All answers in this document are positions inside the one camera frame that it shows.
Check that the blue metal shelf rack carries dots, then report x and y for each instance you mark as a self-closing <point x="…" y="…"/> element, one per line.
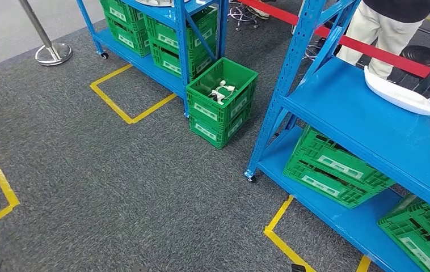
<point x="369" y="124"/>
<point x="151" y="69"/>

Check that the white curved plastic part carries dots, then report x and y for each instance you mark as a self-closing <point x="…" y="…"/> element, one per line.
<point x="395" y="94"/>

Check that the black rack castor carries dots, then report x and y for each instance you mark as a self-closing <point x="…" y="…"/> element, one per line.
<point x="252" y="179"/>
<point x="104" y="55"/>

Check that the yellow floor tape marking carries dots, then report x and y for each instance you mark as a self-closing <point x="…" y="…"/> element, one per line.
<point x="279" y="214"/>

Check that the person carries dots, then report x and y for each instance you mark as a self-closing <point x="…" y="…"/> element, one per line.
<point x="262" y="14"/>
<point x="369" y="26"/>

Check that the grey plastic wheel cover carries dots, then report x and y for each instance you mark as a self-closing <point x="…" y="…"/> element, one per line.
<point x="155" y="2"/>

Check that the red barrier belt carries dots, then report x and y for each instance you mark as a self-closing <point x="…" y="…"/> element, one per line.
<point x="406" y="64"/>

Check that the silver stanchion post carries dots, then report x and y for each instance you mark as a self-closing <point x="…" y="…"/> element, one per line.
<point x="53" y="54"/>

